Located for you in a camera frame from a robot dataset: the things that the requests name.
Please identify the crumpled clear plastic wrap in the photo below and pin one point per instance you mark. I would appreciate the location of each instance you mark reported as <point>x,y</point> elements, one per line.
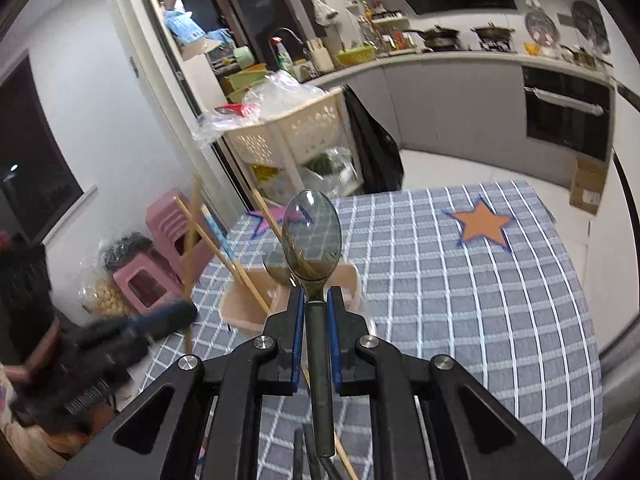
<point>220,125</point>

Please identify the white knife block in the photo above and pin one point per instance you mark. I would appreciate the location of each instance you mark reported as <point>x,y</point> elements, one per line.
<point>320,57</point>

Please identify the metal spoon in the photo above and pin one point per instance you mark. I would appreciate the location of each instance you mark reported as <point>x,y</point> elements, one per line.
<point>312,240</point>
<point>275,270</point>

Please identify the small metal saucepan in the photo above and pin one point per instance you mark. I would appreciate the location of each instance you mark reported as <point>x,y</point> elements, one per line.
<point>582,57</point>

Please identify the white plastic bag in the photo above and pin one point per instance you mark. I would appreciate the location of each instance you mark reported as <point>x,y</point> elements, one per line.
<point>290,92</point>

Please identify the wooden chopstick blue patterned end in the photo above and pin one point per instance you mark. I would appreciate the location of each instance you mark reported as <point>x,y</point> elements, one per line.
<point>217,232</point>

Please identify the black wok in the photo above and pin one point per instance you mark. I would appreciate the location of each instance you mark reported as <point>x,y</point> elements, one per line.
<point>440,37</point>

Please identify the person's left forearm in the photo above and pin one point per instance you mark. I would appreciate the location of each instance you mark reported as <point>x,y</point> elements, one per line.
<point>25,290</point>

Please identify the dark window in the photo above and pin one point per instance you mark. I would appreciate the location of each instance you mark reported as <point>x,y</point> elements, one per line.
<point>35,160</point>

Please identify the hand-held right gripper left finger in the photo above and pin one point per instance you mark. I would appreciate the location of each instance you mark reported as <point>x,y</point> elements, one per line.
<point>298,320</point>

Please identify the round metal strainer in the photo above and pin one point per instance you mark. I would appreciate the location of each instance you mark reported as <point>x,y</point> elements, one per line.
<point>540,25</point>

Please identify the condiment rack with bottles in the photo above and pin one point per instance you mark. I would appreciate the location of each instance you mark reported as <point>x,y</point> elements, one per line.
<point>385,30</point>

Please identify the cardboard box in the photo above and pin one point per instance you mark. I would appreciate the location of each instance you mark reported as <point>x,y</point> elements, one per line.
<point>587,185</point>

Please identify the yellow bowl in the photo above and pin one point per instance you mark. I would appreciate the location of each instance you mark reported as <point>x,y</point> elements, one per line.
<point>532,49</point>

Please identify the beige perforated basket cart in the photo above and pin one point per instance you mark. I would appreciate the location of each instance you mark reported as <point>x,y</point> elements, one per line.
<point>305,125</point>

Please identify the black hanging bag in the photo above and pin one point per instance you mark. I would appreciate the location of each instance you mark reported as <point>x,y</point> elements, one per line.
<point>375,150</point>

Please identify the beige plastic utensil holder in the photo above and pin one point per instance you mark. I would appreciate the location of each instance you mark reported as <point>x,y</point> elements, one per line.
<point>245,310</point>

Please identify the hanging clear plastic bag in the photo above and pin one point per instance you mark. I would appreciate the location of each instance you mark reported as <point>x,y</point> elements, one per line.
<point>324,12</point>

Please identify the black built-in oven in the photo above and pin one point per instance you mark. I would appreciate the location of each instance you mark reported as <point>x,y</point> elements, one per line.
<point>565,110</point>

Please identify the pink plastic stool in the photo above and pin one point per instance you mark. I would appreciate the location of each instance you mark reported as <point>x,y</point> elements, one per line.
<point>130,272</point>

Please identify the curved kitchen faucet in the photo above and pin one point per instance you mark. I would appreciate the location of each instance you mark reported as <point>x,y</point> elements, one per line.
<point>297,35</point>

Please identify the green plastic basin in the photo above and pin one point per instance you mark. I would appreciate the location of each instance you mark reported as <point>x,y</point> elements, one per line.
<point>247,79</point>

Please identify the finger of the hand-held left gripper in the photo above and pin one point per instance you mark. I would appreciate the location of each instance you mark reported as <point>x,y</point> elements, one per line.
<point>170,316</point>

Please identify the blue packet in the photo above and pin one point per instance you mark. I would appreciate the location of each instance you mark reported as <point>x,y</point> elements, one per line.
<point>185,27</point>

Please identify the stack of pink plastic stools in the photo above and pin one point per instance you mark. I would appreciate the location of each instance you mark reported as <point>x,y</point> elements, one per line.
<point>165,215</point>

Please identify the spray bottle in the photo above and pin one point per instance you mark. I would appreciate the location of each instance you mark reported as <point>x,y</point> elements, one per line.
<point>282,57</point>

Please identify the dark netted bag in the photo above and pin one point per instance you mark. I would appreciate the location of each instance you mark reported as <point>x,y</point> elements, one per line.
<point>125,250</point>

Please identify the clear bag of yellow balls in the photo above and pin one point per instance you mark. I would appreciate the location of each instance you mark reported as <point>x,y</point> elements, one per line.
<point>107,300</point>

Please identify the yellow oil bottle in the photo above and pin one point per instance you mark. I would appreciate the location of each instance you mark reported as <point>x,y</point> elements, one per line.
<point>265,172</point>

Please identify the green colander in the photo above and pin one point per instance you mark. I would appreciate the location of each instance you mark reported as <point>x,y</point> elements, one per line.
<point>355,56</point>

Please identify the black chopstick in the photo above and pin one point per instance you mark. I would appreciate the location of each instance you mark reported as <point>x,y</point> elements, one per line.
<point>299,455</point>
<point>312,460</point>

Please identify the dark wall switch panel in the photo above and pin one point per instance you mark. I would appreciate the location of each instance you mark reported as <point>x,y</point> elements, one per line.
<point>134,67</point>

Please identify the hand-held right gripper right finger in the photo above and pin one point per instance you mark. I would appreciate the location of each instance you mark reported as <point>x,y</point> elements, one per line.
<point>334,320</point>

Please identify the grey checked star tablecloth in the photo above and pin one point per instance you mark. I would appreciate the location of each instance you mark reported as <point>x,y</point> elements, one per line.
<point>450,310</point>

